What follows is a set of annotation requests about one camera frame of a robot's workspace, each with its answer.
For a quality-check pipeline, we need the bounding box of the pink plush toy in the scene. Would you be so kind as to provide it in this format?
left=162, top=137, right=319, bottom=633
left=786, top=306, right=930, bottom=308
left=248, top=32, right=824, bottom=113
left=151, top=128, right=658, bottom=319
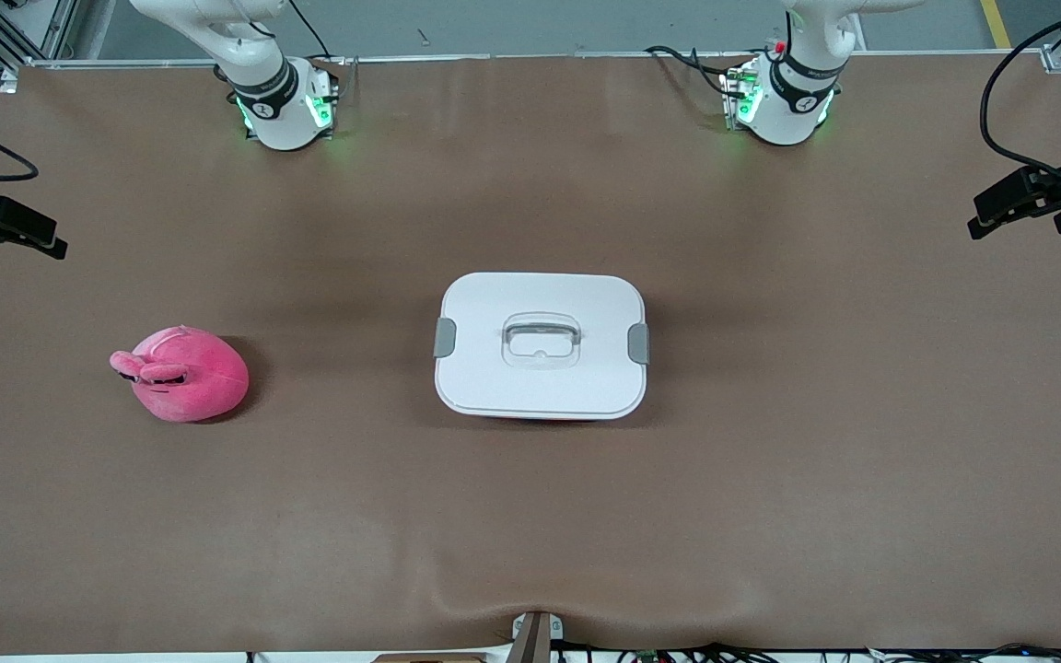
left=110, top=325, right=250, bottom=424

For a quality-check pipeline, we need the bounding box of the white box lid with handle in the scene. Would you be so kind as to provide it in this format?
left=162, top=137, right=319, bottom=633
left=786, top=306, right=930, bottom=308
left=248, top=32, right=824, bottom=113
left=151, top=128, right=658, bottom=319
left=433, top=272, right=651, bottom=422

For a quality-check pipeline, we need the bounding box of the brown table mat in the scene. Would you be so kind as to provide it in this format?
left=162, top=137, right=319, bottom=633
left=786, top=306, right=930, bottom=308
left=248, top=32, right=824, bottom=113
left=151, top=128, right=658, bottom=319
left=0, top=52, right=1061, bottom=657

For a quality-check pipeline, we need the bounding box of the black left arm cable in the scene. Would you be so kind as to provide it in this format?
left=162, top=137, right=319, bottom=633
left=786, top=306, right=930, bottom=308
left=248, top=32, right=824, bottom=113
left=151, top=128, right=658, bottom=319
left=980, top=0, right=1061, bottom=180

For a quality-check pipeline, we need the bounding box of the black base power cable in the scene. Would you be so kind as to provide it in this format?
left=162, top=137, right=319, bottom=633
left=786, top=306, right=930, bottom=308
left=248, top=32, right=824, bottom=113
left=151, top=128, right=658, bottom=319
left=644, top=44, right=752, bottom=98
left=286, top=0, right=347, bottom=65

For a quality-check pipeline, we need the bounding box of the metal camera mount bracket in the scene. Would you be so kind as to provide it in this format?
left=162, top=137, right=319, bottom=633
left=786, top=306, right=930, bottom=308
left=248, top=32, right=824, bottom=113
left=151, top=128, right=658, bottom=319
left=510, top=611, right=565, bottom=663

